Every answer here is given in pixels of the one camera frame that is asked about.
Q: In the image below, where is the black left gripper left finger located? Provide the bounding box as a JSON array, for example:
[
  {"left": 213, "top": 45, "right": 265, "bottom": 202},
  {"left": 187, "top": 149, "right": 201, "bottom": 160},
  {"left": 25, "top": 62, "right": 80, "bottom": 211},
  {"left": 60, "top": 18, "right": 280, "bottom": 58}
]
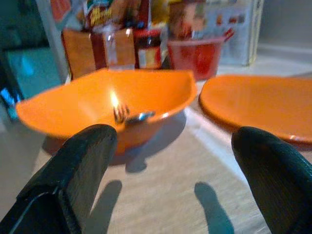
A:
[{"left": 0, "top": 123, "right": 118, "bottom": 234}]

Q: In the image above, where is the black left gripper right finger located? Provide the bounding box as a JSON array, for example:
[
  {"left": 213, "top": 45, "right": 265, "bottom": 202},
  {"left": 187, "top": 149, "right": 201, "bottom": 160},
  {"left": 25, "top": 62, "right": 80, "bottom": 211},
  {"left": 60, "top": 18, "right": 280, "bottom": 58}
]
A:
[{"left": 231, "top": 126, "right": 312, "bottom": 234}]

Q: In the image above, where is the orange plastic plate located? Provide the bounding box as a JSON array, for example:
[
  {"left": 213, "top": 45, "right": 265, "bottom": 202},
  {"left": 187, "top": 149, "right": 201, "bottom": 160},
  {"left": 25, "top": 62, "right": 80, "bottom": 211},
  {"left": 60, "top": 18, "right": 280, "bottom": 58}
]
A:
[{"left": 198, "top": 74, "right": 312, "bottom": 145}]

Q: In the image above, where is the orange plastic bowl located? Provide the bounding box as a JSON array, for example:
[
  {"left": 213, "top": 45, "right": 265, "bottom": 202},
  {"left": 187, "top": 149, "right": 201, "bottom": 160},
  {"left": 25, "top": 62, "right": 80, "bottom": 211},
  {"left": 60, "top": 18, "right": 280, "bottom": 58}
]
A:
[{"left": 15, "top": 68, "right": 197, "bottom": 163}]

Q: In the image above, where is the metal fork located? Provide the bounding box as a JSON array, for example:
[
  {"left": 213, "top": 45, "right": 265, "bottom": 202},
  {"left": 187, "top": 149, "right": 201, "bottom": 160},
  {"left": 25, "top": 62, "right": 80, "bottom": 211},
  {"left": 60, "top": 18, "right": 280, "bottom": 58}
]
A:
[{"left": 113, "top": 104, "right": 156, "bottom": 124}]

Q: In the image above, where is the teal container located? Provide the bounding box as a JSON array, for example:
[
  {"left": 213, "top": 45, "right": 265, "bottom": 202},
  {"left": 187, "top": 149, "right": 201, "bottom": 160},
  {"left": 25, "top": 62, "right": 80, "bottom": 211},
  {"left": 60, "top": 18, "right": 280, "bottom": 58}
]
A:
[{"left": 0, "top": 46, "right": 63, "bottom": 103}]

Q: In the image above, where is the brown cardboard box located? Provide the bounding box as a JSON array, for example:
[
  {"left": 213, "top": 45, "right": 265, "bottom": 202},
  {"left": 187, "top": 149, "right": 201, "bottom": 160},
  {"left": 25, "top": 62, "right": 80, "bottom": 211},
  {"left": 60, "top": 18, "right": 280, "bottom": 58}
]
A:
[{"left": 61, "top": 27, "right": 136, "bottom": 80}]

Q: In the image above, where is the red plastic basket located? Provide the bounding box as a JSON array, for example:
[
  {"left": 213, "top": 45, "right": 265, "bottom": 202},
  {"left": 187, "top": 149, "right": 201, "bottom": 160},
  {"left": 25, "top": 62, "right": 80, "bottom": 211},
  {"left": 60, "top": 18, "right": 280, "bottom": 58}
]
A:
[{"left": 167, "top": 28, "right": 234, "bottom": 80}]

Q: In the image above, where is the red lidded jar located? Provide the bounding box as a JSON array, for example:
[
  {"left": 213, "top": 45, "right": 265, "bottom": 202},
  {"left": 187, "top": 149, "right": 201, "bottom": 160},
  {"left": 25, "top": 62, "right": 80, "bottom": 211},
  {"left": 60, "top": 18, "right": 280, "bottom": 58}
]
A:
[{"left": 134, "top": 29, "right": 162, "bottom": 69}]

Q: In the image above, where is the white printed carton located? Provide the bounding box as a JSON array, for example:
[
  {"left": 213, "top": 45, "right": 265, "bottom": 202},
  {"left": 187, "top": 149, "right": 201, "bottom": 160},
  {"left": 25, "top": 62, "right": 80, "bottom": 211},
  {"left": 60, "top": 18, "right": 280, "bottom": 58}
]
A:
[{"left": 203, "top": 0, "right": 265, "bottom": 67}]

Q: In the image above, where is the colourful snack packet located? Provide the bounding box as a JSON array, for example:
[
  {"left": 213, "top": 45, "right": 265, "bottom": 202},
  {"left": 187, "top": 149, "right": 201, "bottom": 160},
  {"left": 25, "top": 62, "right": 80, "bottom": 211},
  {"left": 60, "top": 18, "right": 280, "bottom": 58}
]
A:
[{"left": 82, "top": 0, "right": 137, "bottom": 32}]

